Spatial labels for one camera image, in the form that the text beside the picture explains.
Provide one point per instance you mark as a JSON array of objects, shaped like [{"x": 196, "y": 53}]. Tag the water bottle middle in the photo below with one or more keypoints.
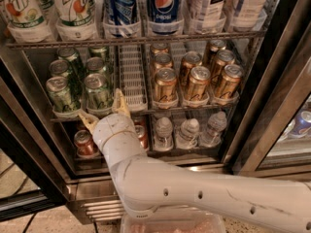
[{"x": 187, "y": 134}]

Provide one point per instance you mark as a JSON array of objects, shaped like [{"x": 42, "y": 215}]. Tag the water bottle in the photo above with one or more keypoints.
[
  {"x": 187, "y": 134},
  {"x": 163, "y": 134},
  {"x": 211, "y": 134}
]

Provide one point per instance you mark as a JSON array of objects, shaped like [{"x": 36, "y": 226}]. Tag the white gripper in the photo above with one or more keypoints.
[{"x": 112, "y": 126}]

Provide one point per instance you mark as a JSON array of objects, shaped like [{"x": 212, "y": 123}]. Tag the gold can middle left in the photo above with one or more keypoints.
[{"x": 162, "y": 60}]

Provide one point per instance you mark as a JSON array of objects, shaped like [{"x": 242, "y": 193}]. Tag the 7up bottle right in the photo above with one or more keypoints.
[{"x": 75, "y": 19}]

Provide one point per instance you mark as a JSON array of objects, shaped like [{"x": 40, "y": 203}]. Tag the white label bottle left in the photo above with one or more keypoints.
[{"x": 205, "y": 15}]

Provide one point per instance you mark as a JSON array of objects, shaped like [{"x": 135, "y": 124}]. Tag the gold can middle centre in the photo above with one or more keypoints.
[{"x": 189, "y": 60}]

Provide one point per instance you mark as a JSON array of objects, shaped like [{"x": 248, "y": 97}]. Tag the red can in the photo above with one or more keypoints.
[
  {"x": 85, "y": 145},
  {"x": 142, "y": 136}
]

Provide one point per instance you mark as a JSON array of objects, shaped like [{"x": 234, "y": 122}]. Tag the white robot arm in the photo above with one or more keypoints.
[{"x": 145, "y": 184}]

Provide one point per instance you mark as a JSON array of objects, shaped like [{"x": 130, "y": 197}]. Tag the gold can front middle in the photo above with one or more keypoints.
[{"x": 198, "y": 80}]

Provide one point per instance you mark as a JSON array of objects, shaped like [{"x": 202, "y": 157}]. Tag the gold can front right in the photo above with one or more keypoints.
[{"x": 229, "y": 80}]

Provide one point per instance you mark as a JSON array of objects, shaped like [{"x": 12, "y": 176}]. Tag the gold can back left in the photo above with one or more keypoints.
[{"x": 156, "y": 48}]

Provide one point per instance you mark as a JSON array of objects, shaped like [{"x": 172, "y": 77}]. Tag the empty white shelf tray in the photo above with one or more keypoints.
[{"x": 132, "y": 80}]

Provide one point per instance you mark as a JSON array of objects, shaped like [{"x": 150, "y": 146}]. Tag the water bottle left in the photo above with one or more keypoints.
[{"x": 163, "y": 134}]

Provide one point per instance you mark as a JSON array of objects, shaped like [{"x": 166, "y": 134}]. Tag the gold can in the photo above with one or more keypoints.
[
  {"x": 165, "y": 85},
  {"x": 222, "y": 58},
  {"x": 229, "y": 80},
  {"x": 189, "y": 60},
  {"x": 156, "y": 48},
  {"x": 198, "y": 80},
  {"x": 212, "y": 47},
  {"x": 162, "y": 60}
]

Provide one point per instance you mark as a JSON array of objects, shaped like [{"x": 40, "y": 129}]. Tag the gold can back right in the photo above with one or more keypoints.
[{"x": 212, "y": 47}]

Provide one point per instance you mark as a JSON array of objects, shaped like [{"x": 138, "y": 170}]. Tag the clear plastic container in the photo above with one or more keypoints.
[{"x": 174, "y": 221}]

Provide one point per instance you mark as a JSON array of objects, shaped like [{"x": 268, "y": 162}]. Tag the stainless steel fridge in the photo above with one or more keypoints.
[{"x": 276, "y": 61}]

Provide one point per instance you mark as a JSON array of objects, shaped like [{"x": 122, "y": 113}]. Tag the red can front right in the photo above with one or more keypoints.
[{"x": 142, "y": 136}]

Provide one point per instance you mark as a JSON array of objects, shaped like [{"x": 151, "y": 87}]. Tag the pepsi bottle right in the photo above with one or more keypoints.
[{"x": 163, "y": 15}]

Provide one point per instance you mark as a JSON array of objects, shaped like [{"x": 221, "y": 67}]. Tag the green can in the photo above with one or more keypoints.
[
  {"x": 73, "y": 57},
  {"x": 96, "y": 67},
  {"x": 102, "y": 52},
  {"x": 63, "y": 68},
  {"x": 63, "y": 99},
  {"x": 98, "y": 91}
]

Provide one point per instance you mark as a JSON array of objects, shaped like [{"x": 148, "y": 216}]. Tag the water bottle right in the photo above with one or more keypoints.
[{"x": 211, "y": 134}]

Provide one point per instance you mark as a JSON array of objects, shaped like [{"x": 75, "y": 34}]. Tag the red can front left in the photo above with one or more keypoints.
[{"x": 85, "y": 145}]

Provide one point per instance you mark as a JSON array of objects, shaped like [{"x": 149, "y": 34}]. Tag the gold can middle right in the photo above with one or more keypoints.
[{"x": 222, "y": 58}]

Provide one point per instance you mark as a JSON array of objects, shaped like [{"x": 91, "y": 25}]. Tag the blue can behind glass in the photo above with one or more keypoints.
[{"x": 302, "y": 124}]

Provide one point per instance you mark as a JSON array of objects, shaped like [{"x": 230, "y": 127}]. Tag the gold can front left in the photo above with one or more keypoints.
[{"x": 165, "y": 85}]

